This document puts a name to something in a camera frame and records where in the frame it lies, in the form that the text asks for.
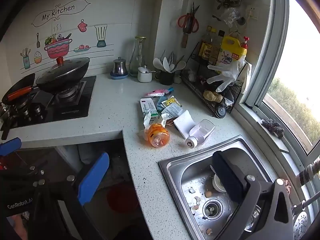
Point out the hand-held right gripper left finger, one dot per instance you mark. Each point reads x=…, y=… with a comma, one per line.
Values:
x=93, y=177

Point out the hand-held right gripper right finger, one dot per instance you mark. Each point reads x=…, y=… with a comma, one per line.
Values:
x=227, y=177

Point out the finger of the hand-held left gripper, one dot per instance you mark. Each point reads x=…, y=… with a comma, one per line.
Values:
x=10, y=146
x=35, y=177

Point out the clear plastic bottle white cap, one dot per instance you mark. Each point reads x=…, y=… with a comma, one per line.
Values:
x=202, y=131

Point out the white paper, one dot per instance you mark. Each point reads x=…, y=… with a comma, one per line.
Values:
x=183, y=123

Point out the orange plastic bottle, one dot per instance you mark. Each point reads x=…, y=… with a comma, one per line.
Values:
x=157, y=135

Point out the white tissue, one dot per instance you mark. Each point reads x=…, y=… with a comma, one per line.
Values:
x=149, y=120

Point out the white medicine box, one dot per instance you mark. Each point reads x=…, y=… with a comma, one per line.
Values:
x=148, y=106

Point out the yellow sauce packet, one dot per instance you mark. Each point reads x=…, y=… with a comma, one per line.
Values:
x=171, y=102

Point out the small blue wrapper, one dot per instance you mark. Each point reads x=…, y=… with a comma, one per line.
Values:
x=160, y=103

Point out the pink and blue wrapper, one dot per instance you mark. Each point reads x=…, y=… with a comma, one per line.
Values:
x=157, y=92

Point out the white bowl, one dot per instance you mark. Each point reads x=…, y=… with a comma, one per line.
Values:
x=217, y=183

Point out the scattered eggshell fragments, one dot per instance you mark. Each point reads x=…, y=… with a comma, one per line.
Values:
x=208, y=193

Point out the sink drain strainer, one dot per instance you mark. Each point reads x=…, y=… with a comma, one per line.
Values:
x=212, y=210

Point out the stainless steel sink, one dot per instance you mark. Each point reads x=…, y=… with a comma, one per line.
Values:
x=190, y=177

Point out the black frying pan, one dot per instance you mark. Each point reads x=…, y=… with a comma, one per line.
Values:
x=17, y=83

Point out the black round lid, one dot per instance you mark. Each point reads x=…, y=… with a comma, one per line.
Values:
x=220, y=112

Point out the dark scouring pad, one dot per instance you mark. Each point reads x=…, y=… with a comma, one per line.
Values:
x=273, y=127

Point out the black gas stove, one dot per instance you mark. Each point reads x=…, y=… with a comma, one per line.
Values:
x=72, y=105

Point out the striped wrapped faucet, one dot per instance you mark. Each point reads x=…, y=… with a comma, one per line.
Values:
x=307, y=173

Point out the black crumpled bag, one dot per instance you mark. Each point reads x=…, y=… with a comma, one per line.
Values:
x=227, y=95

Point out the ginger root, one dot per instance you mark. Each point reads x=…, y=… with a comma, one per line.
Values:
x=212, y=96

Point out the steel perforated ladle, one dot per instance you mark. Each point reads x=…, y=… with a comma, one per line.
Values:
x=301, y=223

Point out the glass lid with red knob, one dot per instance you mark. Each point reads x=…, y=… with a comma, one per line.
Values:
x=65, y=67

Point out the clear disposable glove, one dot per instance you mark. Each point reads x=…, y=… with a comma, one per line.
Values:
x=225, y=76

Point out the garlic bulb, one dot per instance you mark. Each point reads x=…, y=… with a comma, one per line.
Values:
x=192, y=75

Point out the white garlic clove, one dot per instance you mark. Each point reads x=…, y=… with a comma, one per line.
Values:
x=177, y=80

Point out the white seasoning jar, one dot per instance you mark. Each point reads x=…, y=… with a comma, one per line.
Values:
x=143, y=76

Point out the steel canister with lid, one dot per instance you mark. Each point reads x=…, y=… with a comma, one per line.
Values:
x=119, y=67

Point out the dark green mug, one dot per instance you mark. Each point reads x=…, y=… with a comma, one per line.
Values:
x=166, y=78

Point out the white ceramic spoon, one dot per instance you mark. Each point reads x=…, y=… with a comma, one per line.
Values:
x=180, y=65
x=157, y=63
x=166, y=62

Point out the glass carafe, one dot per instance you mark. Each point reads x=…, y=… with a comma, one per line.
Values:
x=137, y=60

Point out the yellow detergent bottle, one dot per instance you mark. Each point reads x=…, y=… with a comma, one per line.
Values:
x=232, y=47

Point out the black capped dark bottle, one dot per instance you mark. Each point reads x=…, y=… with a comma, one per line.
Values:
x=221, y=36

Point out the clear hanging plastic bag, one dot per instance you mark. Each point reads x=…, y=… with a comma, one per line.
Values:
x=231, y=16

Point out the cartoon wall sticker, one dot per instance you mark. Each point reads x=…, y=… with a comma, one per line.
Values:
x=58, y=48

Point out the white window frame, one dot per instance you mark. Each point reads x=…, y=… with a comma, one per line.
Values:
x=265, y=55

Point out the white wall socket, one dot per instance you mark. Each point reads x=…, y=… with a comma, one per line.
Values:
x=252, y=13

